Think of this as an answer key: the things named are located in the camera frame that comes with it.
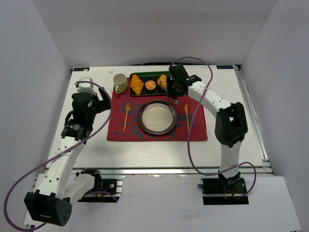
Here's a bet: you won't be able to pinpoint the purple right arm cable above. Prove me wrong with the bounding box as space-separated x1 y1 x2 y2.
170 57 257 200

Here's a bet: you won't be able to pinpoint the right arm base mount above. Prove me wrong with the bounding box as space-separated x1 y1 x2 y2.
197 178 249 205

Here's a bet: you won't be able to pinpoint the dark green serving tray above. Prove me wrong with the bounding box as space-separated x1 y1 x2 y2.
129 71 170 97

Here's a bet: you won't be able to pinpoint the metal serving tongs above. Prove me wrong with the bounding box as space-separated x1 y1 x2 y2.
158 79 180 105

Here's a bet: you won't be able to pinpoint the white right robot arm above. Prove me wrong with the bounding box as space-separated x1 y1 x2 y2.
167 64 248 187

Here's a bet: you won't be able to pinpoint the pale green mug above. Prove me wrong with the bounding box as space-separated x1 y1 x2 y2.
113 73 127 94

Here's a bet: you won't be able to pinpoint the small striped croissant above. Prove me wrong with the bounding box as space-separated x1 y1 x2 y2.
157 75 168 92

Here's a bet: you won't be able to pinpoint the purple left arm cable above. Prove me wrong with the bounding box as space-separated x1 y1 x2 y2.
3 81 113 230

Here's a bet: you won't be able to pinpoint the red patterned placemat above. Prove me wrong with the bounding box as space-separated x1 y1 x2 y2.
107 90 198 142

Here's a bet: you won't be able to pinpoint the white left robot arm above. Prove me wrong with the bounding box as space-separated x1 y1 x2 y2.
24 87 111 227

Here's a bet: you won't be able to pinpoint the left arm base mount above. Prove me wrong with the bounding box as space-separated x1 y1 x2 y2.
75 169 119 203

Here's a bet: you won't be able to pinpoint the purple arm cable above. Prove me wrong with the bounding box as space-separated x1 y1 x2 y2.
170 57 257 200
3 81 113 230

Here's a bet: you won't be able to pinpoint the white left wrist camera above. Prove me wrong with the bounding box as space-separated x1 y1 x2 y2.
75 76 95 95

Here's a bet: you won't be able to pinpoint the dark rimmed white plate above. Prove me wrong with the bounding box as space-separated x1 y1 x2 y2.
137 100 178 135

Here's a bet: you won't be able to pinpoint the blue label sticker left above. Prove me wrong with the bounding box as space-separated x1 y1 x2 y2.
73 67 90 72

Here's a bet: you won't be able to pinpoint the blue label sticker right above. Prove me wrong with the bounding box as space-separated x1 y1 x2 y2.
216 65 234 69

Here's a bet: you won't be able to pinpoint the orange plastic fork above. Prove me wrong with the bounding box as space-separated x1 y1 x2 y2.
123 102 130 131

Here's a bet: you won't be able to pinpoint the orange plastic knife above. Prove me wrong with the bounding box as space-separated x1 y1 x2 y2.
184 104 190 133

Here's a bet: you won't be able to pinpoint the round bun left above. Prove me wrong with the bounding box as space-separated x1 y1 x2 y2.
145 80 156 91

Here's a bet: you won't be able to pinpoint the blue label sticker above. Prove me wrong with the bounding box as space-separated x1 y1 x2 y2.
73 67 90 72
216 65 234 69

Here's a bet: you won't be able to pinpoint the large striped croissant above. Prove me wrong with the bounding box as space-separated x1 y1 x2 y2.
130 74 144 95

